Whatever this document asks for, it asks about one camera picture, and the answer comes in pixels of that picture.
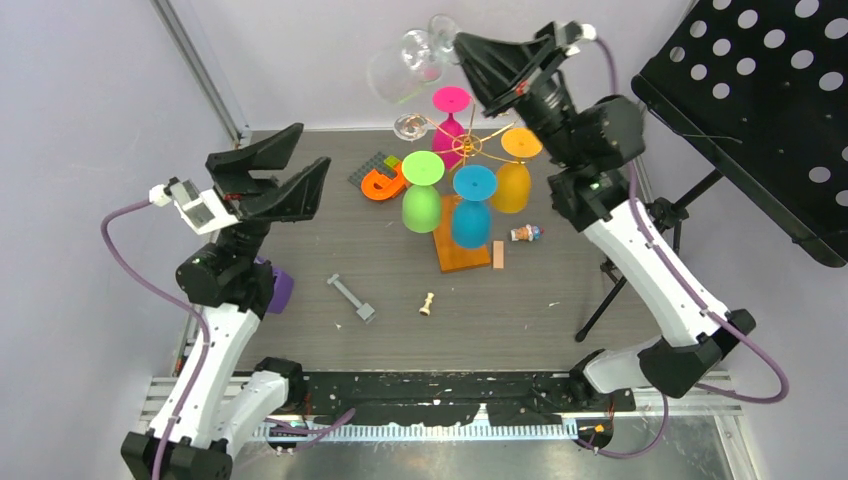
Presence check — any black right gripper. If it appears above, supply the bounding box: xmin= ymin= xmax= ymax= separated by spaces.
xmin=448 ymin=35 xmax=584 ymax=169

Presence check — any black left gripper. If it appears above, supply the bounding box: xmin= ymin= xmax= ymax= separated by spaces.
xmin=207 ymin=125 xmax=329 ymax=271

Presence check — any pink plastic wine glass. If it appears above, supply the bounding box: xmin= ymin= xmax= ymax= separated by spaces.
xmin=431 ymin=86 xmax=471 ymax=171

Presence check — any yellow plastic wine glass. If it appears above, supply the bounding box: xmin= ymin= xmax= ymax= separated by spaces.
xmin=490 ymin=127 xmax=543 ymax=214

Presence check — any clear stemmed wine glass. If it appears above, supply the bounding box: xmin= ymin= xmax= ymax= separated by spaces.
xmin=392 ymin=113 xmax=437 ymax=142

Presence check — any clear glass tumbler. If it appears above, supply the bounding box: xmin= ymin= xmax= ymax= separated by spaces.
xmin=366 ymin=14 xmax=461 ymax=104

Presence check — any blue plastic wine glass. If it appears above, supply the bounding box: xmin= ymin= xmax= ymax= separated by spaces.
xmin=451 ymin=165 xmax=497 ymax=249

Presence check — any green plastic wine glass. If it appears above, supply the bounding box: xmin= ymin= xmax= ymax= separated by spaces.
xmin=401 ymin=150 xmax=445 ymax=234

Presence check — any gold rack with wooden base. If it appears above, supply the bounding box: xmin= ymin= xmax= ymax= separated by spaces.
xmin=432 ymin=100 xmax=515 ymax=273

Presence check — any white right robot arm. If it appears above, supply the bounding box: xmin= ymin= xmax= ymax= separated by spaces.
xmin=453 ymin=22 xmax=756 ymax=411

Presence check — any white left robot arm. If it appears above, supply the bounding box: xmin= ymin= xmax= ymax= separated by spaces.
xmin=121 ymin=123 xmax=331 ymax=479

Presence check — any orange plastic U-shaped toy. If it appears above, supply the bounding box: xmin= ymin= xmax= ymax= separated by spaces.
xmin=360 ymin=163 xmax=408 ymax=202

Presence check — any grey lego plate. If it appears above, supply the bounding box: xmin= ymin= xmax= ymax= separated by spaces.
xmin=348 ymin=151 xmax=396 ymax=187

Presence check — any green lego brick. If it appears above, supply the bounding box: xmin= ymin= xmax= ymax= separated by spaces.
xmin=383 ymin=155 xmax=402 ymax=169

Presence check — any small colourful toy figure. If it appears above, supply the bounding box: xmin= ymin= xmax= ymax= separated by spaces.
xmin=510 ymin=224 xmax=544 ymax=242

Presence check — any grey metal T-shaped part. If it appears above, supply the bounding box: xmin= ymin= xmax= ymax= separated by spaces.
xmin=327 ymin=273 xmax=376 ymax=324

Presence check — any small wooden block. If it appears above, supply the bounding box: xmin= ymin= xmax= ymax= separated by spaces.
xmin=492 ymin=240 xmax=505 ymax=269

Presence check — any white chess piece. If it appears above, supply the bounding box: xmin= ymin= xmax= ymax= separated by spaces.
xmin=419 ymin=292 xmax=435 ymax=316

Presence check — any black music stand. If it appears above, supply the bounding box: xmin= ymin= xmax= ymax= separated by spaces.
xmin=574 ymin=0 xmax=848 ymax=344

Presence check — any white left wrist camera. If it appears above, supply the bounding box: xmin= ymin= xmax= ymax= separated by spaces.
xmin=148 ymin=178 xmax=240 ymax=235

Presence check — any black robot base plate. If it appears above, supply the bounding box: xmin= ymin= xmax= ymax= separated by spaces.
xmin=276 ymin=371 xmax=636 ymax=427

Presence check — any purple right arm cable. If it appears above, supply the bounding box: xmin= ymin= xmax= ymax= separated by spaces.
xmin=574 ymin=26 xmax=791 ymax=461

